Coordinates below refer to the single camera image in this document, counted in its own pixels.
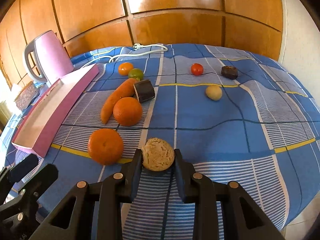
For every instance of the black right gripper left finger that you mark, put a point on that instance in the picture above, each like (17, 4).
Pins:
(73, 217)

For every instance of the pink electric kettle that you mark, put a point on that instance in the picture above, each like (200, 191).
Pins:
(50, 57)

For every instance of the silver tissue box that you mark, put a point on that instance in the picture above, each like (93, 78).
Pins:
(26, 95)

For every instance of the small far orange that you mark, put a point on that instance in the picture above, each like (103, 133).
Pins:
(125, 68)

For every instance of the blue plaid tablecloth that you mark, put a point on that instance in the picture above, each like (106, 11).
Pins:
(263, 133)

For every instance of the pink shallow tray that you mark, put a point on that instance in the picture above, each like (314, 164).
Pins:
(38, 129)

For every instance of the small yellow potato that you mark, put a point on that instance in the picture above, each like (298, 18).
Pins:
(214, 92)

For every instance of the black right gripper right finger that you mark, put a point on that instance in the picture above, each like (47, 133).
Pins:
(242, 218)

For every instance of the green lime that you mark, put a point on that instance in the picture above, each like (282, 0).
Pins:
(136, 74)

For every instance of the wooden wardrobe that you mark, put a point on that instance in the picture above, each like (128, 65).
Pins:
(84, 25)

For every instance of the large orange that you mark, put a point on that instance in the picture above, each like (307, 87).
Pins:
(105, 146)

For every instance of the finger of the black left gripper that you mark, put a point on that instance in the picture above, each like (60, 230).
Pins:
(12, 175)
(18, 216)

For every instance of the orange carrot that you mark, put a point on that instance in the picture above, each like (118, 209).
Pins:
(126, 89)

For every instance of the dark brown far piece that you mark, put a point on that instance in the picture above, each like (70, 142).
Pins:
(229, 72)

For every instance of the dark eggplant piece by carrot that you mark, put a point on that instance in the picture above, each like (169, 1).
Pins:
(144, 90)

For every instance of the red tomato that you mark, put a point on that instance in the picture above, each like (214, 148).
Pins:
(196, 69)

